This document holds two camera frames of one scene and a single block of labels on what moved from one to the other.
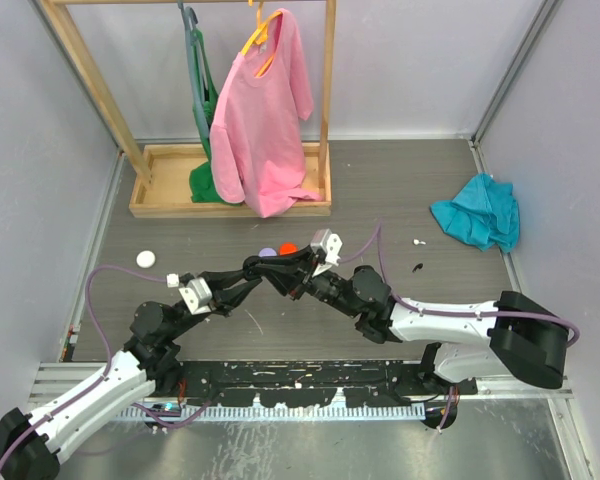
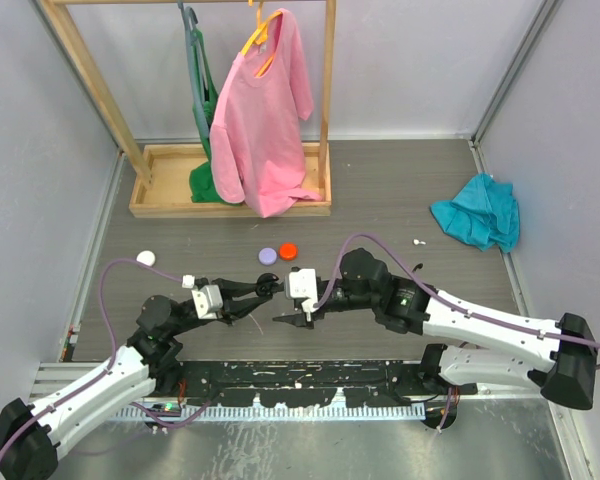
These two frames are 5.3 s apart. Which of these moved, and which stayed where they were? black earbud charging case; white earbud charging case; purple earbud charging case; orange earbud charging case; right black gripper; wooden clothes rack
Moved: right black gripper; black earbud charging case
Stayed: orange earbud charging case; wooden clothes rack; white earbud charging case; purple earbud charging case
